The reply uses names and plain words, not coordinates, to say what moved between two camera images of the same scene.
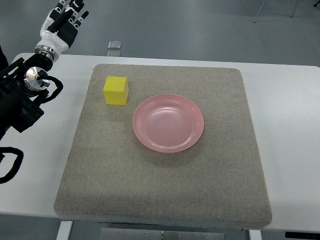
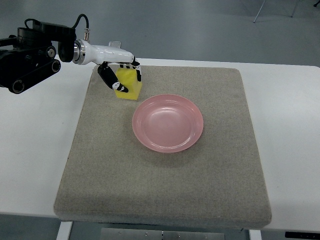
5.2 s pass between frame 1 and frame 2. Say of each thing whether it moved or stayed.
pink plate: stayed
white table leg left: stayed
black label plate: stayed
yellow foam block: moved
